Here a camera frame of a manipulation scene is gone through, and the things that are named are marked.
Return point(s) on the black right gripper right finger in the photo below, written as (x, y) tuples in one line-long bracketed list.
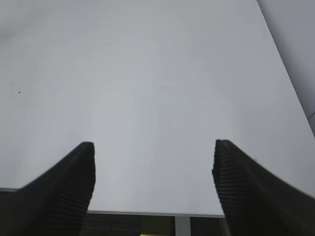
[(255, 202)]

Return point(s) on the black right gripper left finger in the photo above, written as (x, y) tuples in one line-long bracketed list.
[(54, 204)]

